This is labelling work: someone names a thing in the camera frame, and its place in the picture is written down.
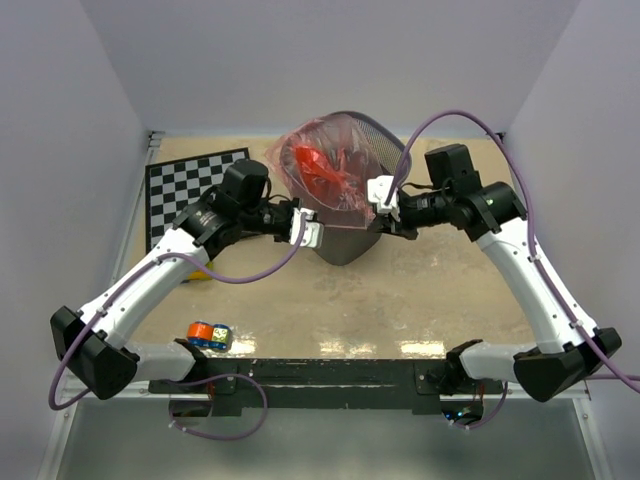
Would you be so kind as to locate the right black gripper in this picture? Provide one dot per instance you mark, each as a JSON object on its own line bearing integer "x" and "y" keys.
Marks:
{"x": 384, "y": 222}

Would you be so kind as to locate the black white chessboard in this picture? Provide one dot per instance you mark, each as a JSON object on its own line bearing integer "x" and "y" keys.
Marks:
{"x": 172, "y": 185}

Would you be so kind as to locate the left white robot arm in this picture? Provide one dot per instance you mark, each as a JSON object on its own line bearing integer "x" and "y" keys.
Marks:
{"x": 94, "y": 343}

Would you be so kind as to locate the grey mesh trash bin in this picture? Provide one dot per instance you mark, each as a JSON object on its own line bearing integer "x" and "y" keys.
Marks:
{"x": 342, "y": 246}

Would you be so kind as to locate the yellow blue toy blocks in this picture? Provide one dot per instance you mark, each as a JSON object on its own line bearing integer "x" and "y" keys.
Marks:
{"x": 197, "y": 275}

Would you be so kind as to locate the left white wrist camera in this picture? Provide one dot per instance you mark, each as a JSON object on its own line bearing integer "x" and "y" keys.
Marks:
{"x": 306, "y": 230}

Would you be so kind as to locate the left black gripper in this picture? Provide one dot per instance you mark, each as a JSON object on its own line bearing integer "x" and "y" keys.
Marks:
{"x": 290, "y": 204}

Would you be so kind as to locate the orange tape roll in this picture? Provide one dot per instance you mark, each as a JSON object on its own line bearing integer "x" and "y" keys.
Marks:
{"x": 200, "y": 334}

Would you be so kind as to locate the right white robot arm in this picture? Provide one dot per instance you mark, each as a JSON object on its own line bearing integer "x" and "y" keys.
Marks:
{"x": 568, "y": 347}

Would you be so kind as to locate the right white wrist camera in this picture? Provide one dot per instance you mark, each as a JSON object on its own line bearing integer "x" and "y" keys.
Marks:
{"x": 383, "y": 196}

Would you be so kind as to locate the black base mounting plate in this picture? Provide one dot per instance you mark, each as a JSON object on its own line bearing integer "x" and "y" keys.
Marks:
{"x": 226, "y": 386}

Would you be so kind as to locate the red plastic trash bag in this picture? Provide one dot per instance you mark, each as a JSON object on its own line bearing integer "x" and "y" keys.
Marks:
{"x": 326, "y": 163}

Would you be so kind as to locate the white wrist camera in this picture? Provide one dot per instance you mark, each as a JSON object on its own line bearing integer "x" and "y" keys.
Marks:
{"x": 383, "y": 196}
{"x": 306, "y": 230}

